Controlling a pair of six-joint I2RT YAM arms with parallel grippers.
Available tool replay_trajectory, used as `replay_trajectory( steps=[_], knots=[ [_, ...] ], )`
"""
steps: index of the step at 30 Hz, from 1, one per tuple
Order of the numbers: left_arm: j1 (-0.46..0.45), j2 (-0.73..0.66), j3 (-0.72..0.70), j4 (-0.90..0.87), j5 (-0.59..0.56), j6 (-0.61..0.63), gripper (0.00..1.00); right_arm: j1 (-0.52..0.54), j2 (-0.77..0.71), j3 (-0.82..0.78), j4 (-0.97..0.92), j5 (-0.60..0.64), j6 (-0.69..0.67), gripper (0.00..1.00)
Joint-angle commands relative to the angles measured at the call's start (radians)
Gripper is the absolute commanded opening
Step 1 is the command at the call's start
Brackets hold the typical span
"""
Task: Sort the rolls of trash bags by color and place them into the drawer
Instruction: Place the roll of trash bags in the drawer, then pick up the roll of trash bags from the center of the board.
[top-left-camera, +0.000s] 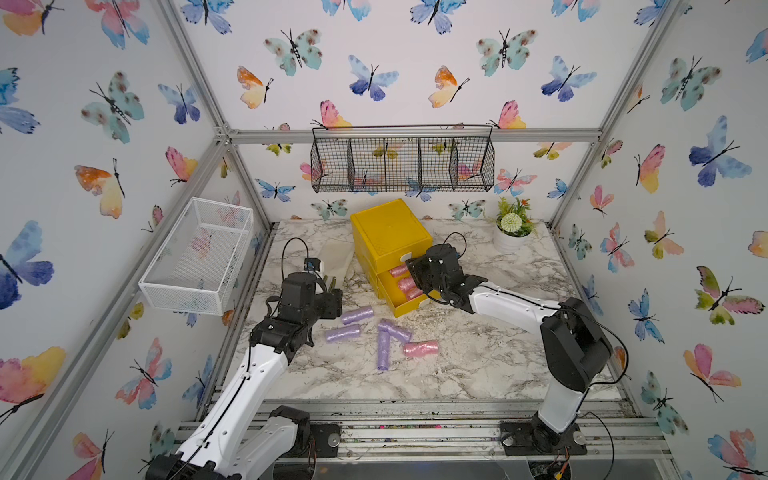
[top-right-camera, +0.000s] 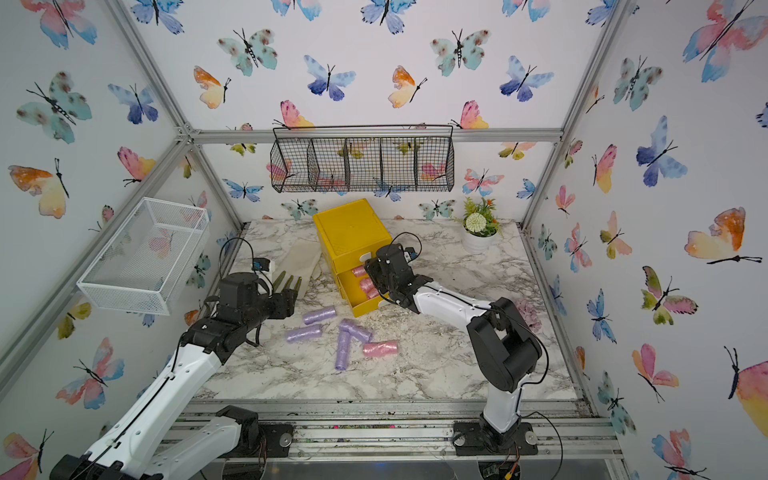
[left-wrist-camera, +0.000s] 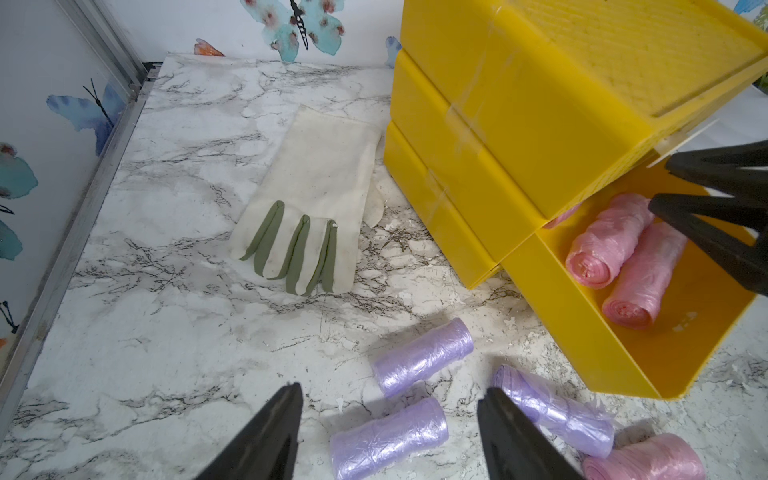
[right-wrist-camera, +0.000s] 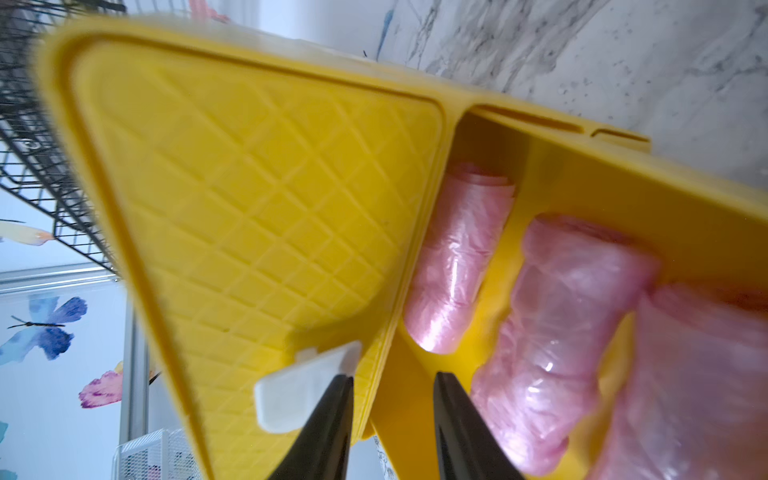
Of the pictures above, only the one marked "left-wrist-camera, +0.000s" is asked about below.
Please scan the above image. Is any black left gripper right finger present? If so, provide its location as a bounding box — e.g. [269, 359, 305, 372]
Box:
[477, 387, 583, 480]

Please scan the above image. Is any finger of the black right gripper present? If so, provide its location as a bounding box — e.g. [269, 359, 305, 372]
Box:
[649, 193, 767, 296]
[665, 140, 767, 206]

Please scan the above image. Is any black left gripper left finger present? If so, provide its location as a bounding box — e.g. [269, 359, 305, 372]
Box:
[196, 383, 303, 480]

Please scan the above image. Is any pink roll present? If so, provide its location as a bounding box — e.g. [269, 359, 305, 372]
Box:
[582, 433, 706, 480]
[565, 193, 654, 289]
[543, 203, 582, 229]
[602, 222, 688, 330]

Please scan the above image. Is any purple roll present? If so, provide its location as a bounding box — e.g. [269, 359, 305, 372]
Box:
[372, 317, 474, 397]
[330, 398, 449, 479]

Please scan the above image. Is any yellow three-drawer box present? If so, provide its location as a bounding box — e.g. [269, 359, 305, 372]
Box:
[384, 1, 767, 400]

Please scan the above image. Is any pink roll bottom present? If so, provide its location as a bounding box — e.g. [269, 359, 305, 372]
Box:
[543, 203, 582, 229]

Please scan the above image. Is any purple roll angled centre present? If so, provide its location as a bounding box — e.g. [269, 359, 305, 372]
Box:
[492, 364, 615, 458]

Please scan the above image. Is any beige green work glove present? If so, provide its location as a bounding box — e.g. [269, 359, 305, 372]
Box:
[228, 106, 382, 296]

